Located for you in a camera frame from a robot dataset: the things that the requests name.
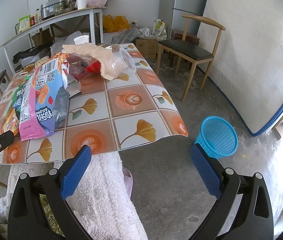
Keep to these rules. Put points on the wooden chair black seat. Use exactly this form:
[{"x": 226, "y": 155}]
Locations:
[{"x": 191, "y": 52}]

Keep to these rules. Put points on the cardboard box on floor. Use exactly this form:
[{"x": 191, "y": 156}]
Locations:
[{"x": 148, "y": 48}]

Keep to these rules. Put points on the white mattress blue edge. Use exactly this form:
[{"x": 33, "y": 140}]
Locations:
[{"x": 248, "y": 65}]

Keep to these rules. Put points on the steel pot with lid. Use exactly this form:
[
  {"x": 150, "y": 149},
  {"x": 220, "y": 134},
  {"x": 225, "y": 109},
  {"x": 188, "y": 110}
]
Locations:
[{"x": 49, "y": 8}]

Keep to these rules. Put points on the grey refrigerator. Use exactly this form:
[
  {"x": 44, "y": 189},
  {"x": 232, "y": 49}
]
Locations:
[{"x": 171, "y": 11}]

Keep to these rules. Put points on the yellow cracker packet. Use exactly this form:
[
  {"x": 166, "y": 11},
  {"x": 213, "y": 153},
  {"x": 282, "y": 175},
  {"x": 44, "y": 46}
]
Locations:
[{"x": 11, "y": 122}]

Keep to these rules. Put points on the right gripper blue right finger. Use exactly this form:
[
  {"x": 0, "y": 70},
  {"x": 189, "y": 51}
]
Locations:
[{"x": 210, "y": 177}]

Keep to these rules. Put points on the red green noodle bag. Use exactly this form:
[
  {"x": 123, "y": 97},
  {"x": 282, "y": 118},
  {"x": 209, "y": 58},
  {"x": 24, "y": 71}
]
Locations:
[{"x": 20, "y": 101}]

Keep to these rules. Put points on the blue plastic trash basket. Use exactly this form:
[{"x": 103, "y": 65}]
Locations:
[{"x": 217, "y": 137}]

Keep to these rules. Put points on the pink slipper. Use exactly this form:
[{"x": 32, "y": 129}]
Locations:
[{"x": 128, "y": 181}]

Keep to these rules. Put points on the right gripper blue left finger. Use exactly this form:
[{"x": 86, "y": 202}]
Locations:
[{"x": 72, "y": 171}]

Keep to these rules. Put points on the white metal shelf table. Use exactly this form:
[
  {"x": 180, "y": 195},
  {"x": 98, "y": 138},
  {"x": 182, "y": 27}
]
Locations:
[{"x": 94, "y": 14}]

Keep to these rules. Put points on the clear plastic cup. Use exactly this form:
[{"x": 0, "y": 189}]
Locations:
[{"x": 121, "y": 62}]

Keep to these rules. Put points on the yellow plastic bag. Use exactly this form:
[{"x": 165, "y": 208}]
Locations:
[{"x": 114, "y": 24}]

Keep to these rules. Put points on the floral patterned tablecloth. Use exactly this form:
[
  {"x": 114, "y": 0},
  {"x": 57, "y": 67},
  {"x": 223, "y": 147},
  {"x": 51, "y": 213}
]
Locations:
[{"x": 132, "y": 110}]

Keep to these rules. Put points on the pink blue snack bag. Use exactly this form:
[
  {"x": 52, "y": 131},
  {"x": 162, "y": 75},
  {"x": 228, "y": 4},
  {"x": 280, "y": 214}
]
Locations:
[{"x": 36, "y": 112}]

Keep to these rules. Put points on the white paper cup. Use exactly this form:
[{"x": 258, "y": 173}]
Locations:
[{"x": 81, "y": 39}]

